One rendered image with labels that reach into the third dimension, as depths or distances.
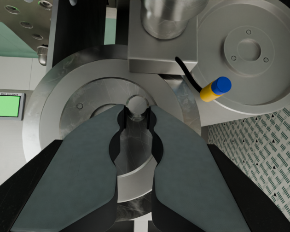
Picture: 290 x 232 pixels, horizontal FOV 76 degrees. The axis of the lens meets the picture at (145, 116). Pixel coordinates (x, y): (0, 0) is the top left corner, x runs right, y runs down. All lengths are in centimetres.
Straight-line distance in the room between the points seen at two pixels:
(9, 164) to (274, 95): 55
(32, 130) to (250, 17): 22
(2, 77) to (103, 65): 342
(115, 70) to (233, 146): 24
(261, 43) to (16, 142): 53
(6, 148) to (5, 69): 304
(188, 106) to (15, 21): 41
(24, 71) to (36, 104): 326
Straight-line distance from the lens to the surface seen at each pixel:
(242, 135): 31
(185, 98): 17
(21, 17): 47
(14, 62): 354
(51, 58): 19
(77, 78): 16
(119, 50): 17
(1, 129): 59
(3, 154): 58
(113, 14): 62
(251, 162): 30
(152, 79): 16
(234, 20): 22
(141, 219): 53
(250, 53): 21
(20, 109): 56
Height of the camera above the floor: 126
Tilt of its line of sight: 7 degrees down
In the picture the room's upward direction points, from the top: 178 degrees counter-clockwise
